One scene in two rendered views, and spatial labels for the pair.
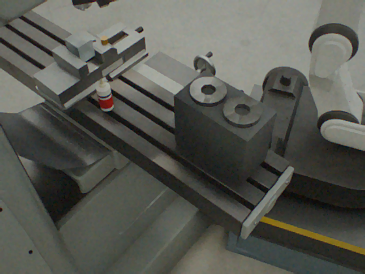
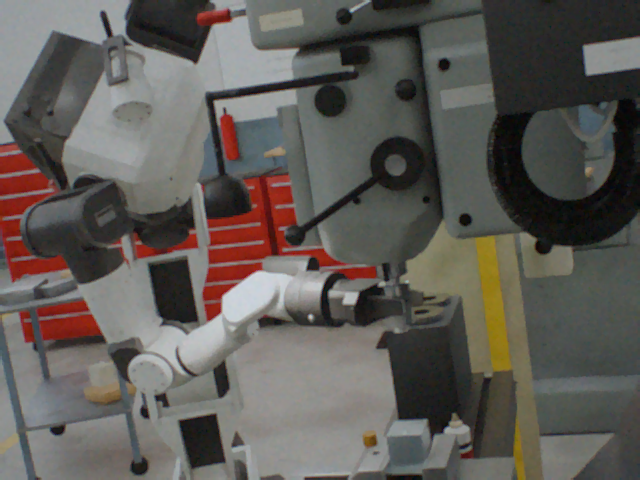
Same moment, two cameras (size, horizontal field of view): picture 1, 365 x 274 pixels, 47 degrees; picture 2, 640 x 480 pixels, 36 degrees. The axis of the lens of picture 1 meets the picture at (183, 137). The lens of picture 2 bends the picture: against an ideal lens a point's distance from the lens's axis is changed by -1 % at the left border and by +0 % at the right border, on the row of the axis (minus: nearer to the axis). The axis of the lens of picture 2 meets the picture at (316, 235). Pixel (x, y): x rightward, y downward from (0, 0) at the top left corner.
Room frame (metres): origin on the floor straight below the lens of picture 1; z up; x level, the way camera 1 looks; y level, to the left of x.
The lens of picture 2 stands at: (1.66, 1.50, 1.59)
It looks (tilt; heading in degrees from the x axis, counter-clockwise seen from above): 9 degrees down; 244
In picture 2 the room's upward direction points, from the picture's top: 9 degrees counter-clockwise
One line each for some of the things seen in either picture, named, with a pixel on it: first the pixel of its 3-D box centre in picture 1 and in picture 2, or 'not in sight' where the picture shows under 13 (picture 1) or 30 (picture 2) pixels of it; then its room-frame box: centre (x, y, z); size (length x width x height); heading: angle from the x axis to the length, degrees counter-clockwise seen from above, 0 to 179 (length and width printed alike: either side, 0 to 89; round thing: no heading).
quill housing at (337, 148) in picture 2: not in sight; (376, 147); (0.94, 0.26, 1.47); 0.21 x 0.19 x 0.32; 50
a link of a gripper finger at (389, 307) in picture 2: not in sight; (383, 307); (0.97, 0.26, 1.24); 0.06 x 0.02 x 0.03; 115
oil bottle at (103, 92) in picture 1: (104, 93); (458, 445); (0.85, 0.22, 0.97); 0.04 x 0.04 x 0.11
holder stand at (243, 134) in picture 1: (222, 126); (430, 354); (0.68, -0.10, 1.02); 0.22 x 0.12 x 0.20; 48
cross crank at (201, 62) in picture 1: (199, 71); not in sight; (1.33, -0.07, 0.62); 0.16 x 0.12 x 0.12; 140
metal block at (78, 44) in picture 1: (80, 47); (410, 446); (0.98, 0.30, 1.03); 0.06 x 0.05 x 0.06; 47
